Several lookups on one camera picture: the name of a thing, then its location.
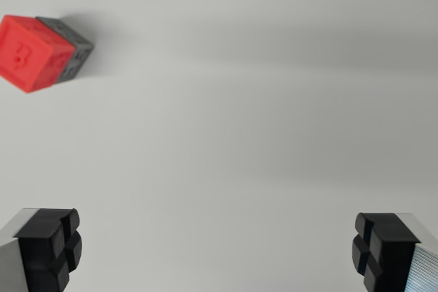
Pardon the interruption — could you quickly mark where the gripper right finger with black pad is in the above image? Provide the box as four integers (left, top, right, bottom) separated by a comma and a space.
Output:
351, 212, 438, 292

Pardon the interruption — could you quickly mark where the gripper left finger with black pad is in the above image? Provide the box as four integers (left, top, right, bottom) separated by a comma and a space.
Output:
0, 207, 83, 292

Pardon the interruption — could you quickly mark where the red cube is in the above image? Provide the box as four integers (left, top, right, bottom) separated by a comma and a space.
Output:
0, 14, 76, 94

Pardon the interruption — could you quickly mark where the grey cube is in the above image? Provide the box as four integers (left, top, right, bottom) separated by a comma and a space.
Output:
35, 15, 95, 85

